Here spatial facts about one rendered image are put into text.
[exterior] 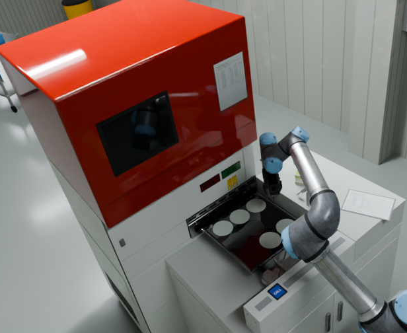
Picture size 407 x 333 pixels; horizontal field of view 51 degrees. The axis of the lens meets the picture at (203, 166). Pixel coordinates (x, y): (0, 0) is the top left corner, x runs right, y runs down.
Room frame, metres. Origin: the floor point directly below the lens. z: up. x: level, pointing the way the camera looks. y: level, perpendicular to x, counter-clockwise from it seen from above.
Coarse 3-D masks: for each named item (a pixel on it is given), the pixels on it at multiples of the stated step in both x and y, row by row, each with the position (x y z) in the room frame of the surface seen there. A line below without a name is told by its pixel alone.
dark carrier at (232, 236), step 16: (240, 208) 1.56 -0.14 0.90; (272, 208) 1.52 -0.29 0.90; (240, 224) 1.46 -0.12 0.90; (256, 224) 1.44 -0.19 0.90; (272, 224) 1.41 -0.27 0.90; (224, 240) 1.37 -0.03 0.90; (240, 240) 1.35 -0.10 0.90; (256, 240) 1.33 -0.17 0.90; (240, 256) 1.26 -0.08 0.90; (256, 256) 1.24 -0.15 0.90
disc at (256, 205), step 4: (252, 200) 1.60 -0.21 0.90; (256, 200) 1.60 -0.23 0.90; (260, 200) 1.59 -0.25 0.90; (248, 204) 1.58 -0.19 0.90; (252, 204) 1.57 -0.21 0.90; (256, 204) 1.57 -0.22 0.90; (260, 204) 1.56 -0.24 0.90; (264, 204) 1.56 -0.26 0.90; (248, 208) 1.55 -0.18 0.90; (252, 208) 1.55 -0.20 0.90; (256, 208) 1.54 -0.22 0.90; (260, 208) 1.53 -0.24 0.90; (264, 208) 1.53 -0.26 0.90; (256, 212) 1.51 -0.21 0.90
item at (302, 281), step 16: (336, 240) 1.19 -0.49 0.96; (352, 240) 1.17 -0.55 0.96; (352, 256) 1.16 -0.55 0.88; (288, 272) 1.08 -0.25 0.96; (304, 272) 1.07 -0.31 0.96; (288, 288) 1.01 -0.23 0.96; (304, 288) 1.01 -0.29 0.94; (320, 288) 1.06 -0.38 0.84; (256, 304) 0.97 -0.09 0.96; (272, 304) 0.95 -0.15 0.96; (288, 304) 0.96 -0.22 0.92; (304, 304) 1.01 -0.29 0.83; (256, 320) 0.90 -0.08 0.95; (272, 320) 0.92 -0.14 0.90
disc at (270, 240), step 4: (268, 232) 1.37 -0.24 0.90; (272, 232) 1.36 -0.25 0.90; (264, 236) 1.35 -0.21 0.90; (268, 236) 1.35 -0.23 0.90; (272, 236) 1.34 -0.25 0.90; (276, 236) 1.34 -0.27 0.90; (260, 240) 1.33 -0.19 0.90; (264, 240) 1.32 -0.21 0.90; (268, 240) 1.32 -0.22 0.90; (272, 240) 1.31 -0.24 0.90; (276, 240) 1.31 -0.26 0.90; (280, 240) 1.30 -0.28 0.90; (264, 244) 1.30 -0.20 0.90; (268, 244) 1.30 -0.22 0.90; (272, 244) 1.29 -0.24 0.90; (276, 244) 1.29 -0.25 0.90
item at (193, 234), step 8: (248, 184) 1.68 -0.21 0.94; (256, 184) 1.69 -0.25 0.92; (240, 192) 1.64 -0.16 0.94; (224, 200) 1.60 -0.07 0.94; (232, 200) 1.61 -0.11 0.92; (240, 200) 1.65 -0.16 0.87; (216, 208) 1.56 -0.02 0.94; (232, 208) 1.60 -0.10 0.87; (200, 216) 1.52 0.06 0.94; (208, 216) 1.53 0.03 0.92; (216, 216) 1.57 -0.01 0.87; (192, 224) 1.49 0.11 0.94; (208, 224) 1.53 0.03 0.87; (192, 232) 1.48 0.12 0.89; (200, 232) 1.50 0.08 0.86
